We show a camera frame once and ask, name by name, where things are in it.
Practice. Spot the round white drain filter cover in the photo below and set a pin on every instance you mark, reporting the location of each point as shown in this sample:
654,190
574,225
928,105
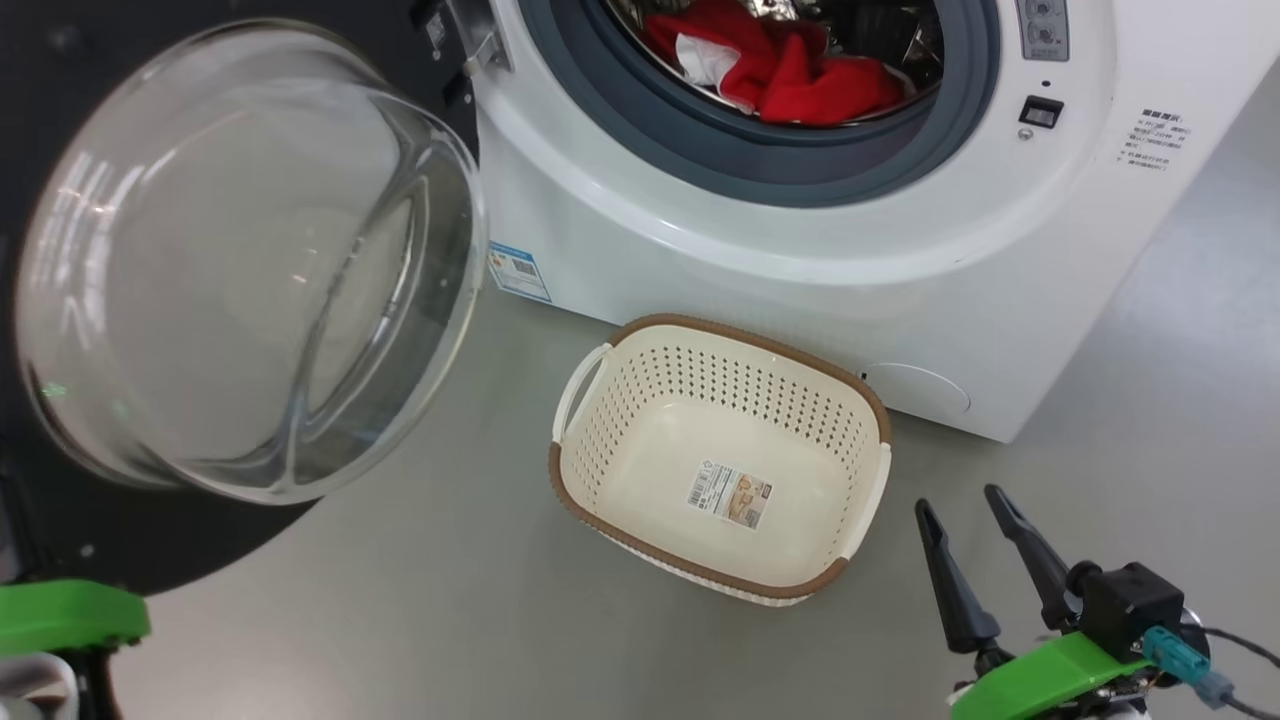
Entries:
920,390

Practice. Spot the paper product sticker with barcode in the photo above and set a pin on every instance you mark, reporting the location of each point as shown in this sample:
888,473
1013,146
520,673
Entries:
730,495

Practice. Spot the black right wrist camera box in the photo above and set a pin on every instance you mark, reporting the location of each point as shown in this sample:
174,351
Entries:
1130,605

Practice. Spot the metal door hinge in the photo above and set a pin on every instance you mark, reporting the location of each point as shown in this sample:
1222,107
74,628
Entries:
485,50

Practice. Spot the black door latch socket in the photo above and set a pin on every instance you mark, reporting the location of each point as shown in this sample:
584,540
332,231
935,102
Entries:
1040,112

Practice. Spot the red and white garment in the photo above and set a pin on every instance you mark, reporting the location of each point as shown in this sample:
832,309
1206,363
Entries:
800,90

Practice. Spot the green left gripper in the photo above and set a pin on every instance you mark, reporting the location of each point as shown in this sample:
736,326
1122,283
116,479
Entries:
70,615

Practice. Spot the cream laundry basket brown rim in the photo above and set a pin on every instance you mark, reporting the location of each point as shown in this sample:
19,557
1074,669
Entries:
700,400

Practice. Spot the grey rubber door seal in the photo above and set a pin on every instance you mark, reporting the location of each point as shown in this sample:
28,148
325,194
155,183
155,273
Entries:
700,150

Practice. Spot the round glass washer door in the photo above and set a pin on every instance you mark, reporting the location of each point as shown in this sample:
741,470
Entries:
250,300

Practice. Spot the blue energy label sticker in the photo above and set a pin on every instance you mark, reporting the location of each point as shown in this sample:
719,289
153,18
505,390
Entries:
518,272

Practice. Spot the white front-load washing machine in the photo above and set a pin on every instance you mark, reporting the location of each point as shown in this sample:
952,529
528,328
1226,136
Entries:
800,260

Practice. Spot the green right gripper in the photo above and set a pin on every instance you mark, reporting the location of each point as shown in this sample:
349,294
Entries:
1040,680

